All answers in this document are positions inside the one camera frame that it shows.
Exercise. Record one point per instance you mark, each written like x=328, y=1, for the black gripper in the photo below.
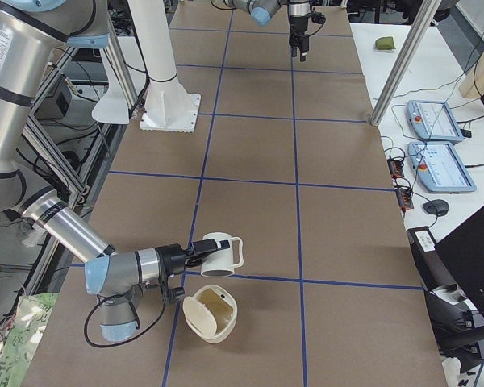
x=297, y=23
x=170, y=259

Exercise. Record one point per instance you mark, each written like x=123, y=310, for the white mug with handle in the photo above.
x=221, y=263

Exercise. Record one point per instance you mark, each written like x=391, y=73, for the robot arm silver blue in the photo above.
x=261, y=11
x=37, y=40

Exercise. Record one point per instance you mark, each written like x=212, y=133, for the cream desktop trash bin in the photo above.
x=211, y=313

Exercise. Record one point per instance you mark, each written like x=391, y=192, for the green bean bag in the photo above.
x=385, y=43

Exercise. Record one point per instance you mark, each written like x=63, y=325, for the brown paper table cover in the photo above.
x=283, y=157

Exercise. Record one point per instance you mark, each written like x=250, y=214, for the orange black adapter box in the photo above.
x=395, y=167

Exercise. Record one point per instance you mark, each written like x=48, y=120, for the upper teach pendant tablet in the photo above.
x=433, y=120

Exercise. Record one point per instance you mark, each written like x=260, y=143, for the teach pendant tablet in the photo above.
x=439, y=168
x=433, y=120

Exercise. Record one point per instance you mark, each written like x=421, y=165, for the lower teach pendant tablet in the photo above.
x=439, y=168

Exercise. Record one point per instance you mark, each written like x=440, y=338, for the black computer mouse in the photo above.
x=437, y=207

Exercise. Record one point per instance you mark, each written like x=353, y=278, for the green patterned cloth bag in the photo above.
x=21, y=335

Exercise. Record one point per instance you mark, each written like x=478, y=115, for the black laptop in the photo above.
x=462, y=253

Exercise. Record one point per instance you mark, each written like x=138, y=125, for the black office chair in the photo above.
x=450, y=312

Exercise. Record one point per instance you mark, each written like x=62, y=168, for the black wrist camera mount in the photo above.
x=170, y=295

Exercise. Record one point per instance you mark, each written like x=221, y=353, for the aluminium frame post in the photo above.
x=417, y=31

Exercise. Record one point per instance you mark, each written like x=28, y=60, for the white column with base plate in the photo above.
x=168, y=107

